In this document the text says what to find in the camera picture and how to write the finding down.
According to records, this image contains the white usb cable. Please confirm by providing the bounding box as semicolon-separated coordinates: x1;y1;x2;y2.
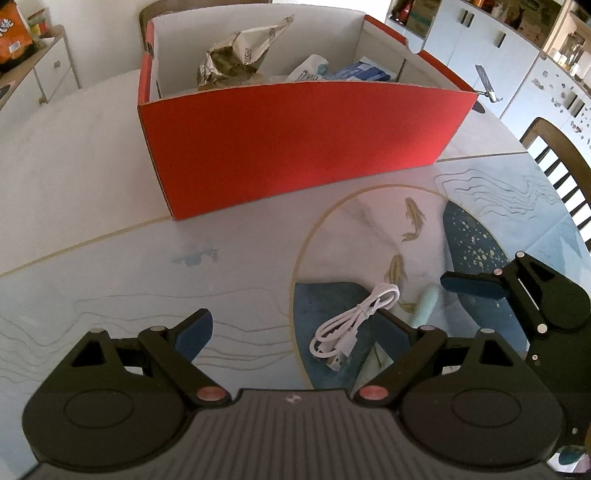
309;282;401;373

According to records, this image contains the foil snack bag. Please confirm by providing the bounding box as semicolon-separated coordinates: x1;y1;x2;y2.
197;13;296;89

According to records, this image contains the red cardboard box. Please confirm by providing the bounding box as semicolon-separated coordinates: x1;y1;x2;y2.
137;11;480;222

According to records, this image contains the white wall cupboard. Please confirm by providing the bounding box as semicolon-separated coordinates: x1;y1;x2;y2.
385;0;591;140

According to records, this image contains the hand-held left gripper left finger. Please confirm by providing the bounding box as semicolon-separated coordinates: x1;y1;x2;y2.
69;308;232;409

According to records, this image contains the phone stand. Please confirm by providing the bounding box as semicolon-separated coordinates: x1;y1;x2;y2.
474;64;502;103

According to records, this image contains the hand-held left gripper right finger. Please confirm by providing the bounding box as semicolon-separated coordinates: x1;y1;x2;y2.
352;310;528;409

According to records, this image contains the orange snack bag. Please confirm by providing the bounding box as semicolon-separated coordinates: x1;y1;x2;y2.
0;6;36;71

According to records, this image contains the marble desktop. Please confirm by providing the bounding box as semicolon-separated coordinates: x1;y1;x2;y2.
0;44;591;480

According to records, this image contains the wooden chair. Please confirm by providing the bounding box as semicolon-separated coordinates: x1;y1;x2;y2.
519;116;591;248
139;0;274;31

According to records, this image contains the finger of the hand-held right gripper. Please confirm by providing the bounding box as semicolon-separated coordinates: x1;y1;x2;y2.
441;251;573;336

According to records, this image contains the wet wipes pack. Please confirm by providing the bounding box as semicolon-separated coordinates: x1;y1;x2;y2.
285;54;331;83

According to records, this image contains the white sideboard cabinet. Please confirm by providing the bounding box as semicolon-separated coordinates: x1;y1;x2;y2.
0;25;82;112

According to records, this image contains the blue sachet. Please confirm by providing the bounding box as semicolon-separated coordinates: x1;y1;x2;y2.
329;57;398;83

